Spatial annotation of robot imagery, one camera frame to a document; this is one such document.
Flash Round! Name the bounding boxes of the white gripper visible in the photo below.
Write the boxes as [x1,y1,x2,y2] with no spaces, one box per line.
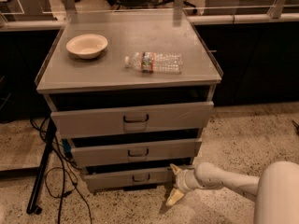
[166,163,198,206]

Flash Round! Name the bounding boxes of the grey bottom drawer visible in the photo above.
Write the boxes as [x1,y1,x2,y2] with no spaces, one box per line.
[84,166,175,192]

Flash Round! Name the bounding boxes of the grey drawer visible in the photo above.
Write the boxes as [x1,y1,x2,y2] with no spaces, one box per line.
[71,138,202,167]
[51,102,213,139]
[84,166,175,192]

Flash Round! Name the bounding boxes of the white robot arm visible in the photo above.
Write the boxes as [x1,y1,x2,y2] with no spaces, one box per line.
[166,161,299,224]

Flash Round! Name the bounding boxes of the grey top drawer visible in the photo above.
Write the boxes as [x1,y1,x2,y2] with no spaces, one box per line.
[51,102,213,139]

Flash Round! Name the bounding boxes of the grey middle drawer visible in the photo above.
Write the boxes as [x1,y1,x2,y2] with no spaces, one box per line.
[71,138,202,167]

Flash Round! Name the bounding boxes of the grey drawer cabinet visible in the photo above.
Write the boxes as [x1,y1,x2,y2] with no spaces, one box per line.
[37,10,221,179]

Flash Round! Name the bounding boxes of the clear plastic water bottle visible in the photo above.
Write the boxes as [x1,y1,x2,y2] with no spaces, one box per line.
[124,51,183,75]

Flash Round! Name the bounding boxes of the black metal stand leg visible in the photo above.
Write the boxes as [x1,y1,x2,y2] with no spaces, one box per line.
[26,120,56,215]

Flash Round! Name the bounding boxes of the white paper bowl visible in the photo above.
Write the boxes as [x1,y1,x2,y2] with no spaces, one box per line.
[66,34,108,60]

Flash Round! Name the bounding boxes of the black floor cable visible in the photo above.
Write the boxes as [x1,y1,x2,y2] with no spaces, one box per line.
[29,118,93,224]

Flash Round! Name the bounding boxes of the white horizontal rail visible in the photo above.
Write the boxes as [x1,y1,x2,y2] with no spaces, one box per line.
[0,13,299,32]

